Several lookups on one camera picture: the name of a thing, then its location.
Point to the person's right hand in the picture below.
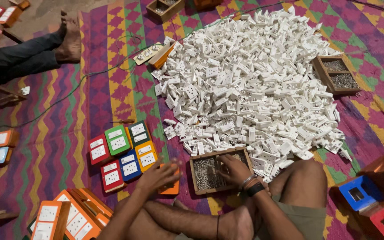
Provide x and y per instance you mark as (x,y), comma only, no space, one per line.
(237,171)

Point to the person's left hand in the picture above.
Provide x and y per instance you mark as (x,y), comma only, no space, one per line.
(157,178)

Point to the person's left fingers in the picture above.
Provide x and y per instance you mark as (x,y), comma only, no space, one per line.
(173,166)

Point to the person's right fingers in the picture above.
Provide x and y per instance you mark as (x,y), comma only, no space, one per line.
(224,168)

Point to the wooden tray of silver screws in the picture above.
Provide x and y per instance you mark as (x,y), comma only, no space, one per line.
(205,173)

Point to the silver wrist bangle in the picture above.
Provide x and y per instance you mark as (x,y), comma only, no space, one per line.
(247,180)

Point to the black wristband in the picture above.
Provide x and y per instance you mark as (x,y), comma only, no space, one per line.
(256,189)

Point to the orange multi-socket board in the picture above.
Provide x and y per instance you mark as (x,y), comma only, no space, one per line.
(48,220)
(78,220)
(95,205)

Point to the heap of white socket parts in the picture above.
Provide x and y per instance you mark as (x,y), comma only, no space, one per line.
(252,83)

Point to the olive green shorts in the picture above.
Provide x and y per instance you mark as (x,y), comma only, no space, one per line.
(305,220)

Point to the colourful zigzag woven mat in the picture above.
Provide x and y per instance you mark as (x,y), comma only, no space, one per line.
(62,140)

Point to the empty blue wooden box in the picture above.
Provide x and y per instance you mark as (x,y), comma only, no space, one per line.
(358,193)

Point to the two-part wooden screw tray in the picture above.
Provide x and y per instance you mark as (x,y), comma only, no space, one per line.
(340,80)

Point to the small wooden compartment tray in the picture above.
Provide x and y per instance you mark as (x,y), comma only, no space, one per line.
(163,10)

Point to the orange box with wooden side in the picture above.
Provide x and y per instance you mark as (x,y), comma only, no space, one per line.
(207,3)

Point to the single white socket part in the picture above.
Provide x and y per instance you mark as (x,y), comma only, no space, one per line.
(25,90)

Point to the empty orange switch box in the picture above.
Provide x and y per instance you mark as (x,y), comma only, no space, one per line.
(172,188)

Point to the yellow switch socket box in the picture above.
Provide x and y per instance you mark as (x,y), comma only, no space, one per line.
(146,156)

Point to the blue switch socket box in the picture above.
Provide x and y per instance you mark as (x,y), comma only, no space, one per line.
(130,166)

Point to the dark green switch socket box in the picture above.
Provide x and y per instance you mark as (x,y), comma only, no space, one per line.
(139,132)

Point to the light green switch socket box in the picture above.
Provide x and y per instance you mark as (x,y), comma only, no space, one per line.
(118,141)

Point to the red switch socket box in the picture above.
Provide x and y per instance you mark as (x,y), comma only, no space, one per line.
(98,151)
(112,176)

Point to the cream multi-switch strip plate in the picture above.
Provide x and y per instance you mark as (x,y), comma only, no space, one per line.
(147,54)

